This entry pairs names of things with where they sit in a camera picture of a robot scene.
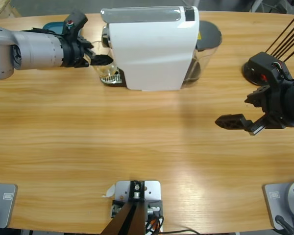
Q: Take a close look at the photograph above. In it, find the metal drip tray grate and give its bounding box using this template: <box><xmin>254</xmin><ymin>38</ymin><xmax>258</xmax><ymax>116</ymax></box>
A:
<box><xmin>99</xmin><ymin>70</ymin><xmax>127</xmax><ymax>88</ymax></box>

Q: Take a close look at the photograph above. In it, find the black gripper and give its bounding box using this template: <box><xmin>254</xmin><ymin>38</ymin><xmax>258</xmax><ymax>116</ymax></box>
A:
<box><xmin>215</xmin><ymin>80</ymin><xmax>294</xmax><ymax>137</ymax></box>
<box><xmin>60</xmin><ymin>33</ymin><xmax>114</xmax><ymax>69</ymax></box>

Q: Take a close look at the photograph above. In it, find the black base cable plug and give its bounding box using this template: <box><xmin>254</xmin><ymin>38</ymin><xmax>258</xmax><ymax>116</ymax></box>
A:
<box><xmin>275</xmin><ymin>215</ymin><xmax>294</xmax><ymax>235</ymax></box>

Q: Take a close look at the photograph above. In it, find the white capsule coffee machine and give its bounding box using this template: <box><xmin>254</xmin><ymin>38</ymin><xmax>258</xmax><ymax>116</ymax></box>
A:
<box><xmin>99</xmin><ymin>6</ymin><xmax>200</xmax><ymax>93</ymax></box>

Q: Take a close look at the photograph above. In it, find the thin black cable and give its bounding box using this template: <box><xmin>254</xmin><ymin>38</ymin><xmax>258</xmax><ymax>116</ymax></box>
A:
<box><xmin>161</xmin><ymin>228</ymin><xmax>201</xmax><ymax>235</ymax></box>

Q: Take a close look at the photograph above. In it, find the white mount plate dark post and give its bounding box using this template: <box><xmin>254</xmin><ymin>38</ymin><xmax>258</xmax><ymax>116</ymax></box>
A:
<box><xmin>99</xmin><ymin>180</ymin><xmax>164</xmax><ymax>235</ymax></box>

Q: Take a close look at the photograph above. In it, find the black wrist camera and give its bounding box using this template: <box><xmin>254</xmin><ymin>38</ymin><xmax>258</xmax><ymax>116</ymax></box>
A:
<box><xmin>62</xmin><ymin>9</ymin><xmax>88</xmax><ymax>37</ymax></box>
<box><xmin>248</xmin><ymin>51</ymin><xmax>294</xmax><ymax>88</ymax></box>

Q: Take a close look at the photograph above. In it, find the grey metal frame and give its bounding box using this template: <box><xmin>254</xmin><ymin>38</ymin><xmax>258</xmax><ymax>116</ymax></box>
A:
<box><xmin>248</xmin><ymin>0</ymin><xmax>294</xmax><ymax>15</ymax></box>

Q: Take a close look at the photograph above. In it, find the teal plastic tray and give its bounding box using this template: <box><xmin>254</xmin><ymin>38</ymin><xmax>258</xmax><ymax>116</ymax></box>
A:
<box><xmin>42</xmin><ymin>21</ymin><xmax>83</xmax><ymax>35</ymax></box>

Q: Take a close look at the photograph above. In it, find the clear drinking glass red label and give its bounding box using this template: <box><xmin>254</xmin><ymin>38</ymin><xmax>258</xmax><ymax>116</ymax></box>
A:
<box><xmin>90</xmin><ymin>40</ymin><xmax>120</xmax><ymax>77</ymax></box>

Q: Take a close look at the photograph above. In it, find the black capsule holder with rods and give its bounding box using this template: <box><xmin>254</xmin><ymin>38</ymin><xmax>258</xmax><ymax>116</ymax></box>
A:
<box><xmin>242</xmin><ymin>16</ymin><xmax>294</xmax><ymax>86</ymax></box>

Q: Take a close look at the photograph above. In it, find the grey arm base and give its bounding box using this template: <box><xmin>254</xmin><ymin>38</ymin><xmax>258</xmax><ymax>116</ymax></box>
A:
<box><xmin>263</xmin><ymin>180</ymin><xmax>294</xmax><ymax>231</ymax></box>
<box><xmin>0</xmin><ymin>182</ymin><xmax>18</xmax><ymax>228</ymax></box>

